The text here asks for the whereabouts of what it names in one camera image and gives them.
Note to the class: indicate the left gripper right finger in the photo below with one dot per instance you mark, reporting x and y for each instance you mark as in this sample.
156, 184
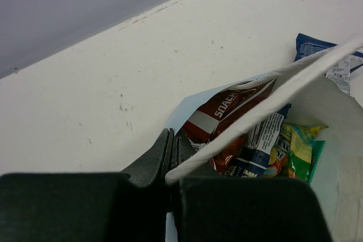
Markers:
209, 207

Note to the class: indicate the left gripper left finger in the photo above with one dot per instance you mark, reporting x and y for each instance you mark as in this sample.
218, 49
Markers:
130, 205

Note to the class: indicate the yellow green Fox's candy bag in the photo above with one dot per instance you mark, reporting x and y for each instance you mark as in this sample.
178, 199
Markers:
291, 155

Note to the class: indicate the green mint candy bag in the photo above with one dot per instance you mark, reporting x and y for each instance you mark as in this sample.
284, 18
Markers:
317, 149

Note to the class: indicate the light blue paper bag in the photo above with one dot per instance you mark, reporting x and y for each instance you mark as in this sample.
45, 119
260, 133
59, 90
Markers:
312, 87

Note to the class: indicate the red snack mix bag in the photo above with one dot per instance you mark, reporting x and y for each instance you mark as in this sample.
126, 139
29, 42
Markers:
217, 114

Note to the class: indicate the dark blue snack bar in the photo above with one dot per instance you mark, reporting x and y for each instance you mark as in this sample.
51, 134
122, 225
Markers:
253, 159

